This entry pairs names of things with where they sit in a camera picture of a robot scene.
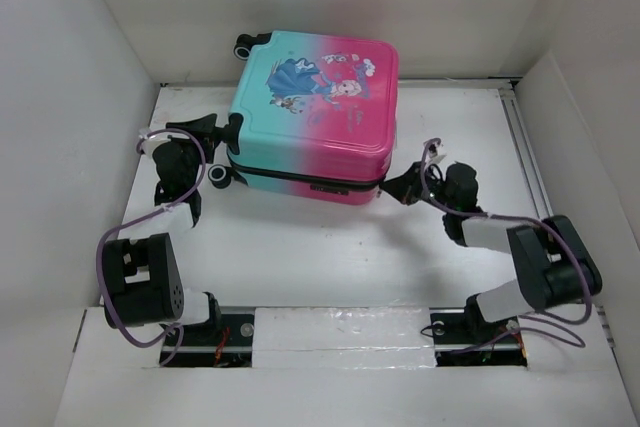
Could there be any aluminium frame rail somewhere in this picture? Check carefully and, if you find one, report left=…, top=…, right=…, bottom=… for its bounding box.
left=499, top=77, right=614, bottom=348

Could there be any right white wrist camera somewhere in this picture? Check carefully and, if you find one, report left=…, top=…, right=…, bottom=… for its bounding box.
left=423, top=138, right=446, bottom=164

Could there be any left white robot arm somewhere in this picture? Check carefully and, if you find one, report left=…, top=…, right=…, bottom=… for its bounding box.
left=96, top=114, right=224, bottom=348

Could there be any white foam cover plate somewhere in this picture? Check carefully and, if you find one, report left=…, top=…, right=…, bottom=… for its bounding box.
left=252, top=307, right=436, bottom=370

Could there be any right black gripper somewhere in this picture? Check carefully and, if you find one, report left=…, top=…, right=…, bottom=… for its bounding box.
left=377, top=161, right=454, bottom=214

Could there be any teal pink suitcase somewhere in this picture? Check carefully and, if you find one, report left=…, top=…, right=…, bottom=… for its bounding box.
left=208, top=30, right=399, bottom=205

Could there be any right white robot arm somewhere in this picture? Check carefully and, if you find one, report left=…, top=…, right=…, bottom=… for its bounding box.
left=381, top=162, right=602, bottom=342

